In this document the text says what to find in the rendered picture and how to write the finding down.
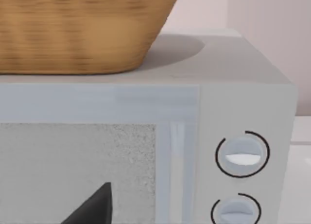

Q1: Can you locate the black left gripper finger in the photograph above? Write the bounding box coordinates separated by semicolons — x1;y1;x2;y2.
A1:
60;182;113;224

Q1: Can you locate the microwave oven glass door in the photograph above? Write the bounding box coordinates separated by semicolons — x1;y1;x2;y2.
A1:
0;85;201;224

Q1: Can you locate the pale round microwave knob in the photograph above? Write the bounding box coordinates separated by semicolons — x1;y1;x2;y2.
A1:
214;130;271;178
210;192;262;224

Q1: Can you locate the woven wicker basket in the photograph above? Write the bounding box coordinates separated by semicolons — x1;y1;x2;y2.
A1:
0;0;183;76

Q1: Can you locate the pale microwave oven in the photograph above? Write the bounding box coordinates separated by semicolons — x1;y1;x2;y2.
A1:
0;27;299;224

